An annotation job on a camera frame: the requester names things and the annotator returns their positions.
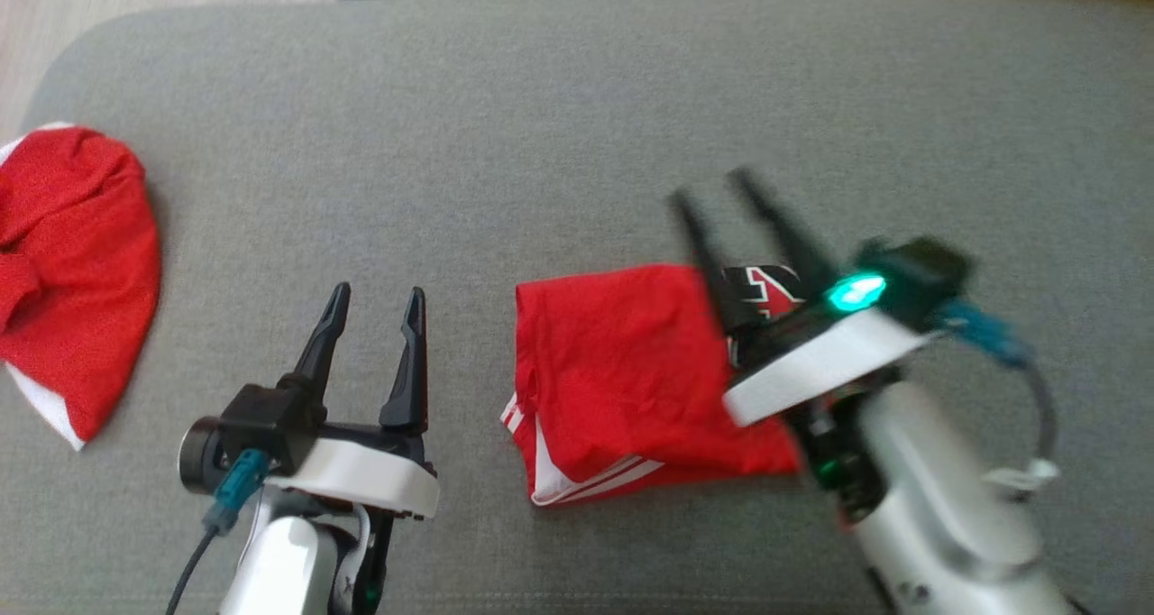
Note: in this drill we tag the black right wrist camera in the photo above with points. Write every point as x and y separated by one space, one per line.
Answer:
924 277

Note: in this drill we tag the red Bulls basketball shorts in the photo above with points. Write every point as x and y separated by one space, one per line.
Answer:
72 272

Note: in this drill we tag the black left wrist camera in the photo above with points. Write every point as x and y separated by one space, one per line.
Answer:
261 426

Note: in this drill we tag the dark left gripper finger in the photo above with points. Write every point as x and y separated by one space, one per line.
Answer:
320 349
410 380

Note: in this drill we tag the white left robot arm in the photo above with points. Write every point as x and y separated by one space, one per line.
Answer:
288 561

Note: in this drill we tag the red jersey with white sleeves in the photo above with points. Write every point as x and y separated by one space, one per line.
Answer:
622 371

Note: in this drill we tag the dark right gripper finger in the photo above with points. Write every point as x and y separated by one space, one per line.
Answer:
712 268
789 236

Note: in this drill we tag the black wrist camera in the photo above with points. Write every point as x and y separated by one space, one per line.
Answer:
924 277
261 426

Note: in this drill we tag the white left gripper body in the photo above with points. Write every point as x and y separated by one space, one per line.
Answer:
370 475

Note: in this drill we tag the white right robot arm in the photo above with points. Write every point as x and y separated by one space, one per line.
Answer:
938 498

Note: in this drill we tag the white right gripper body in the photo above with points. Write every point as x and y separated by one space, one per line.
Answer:
811 367

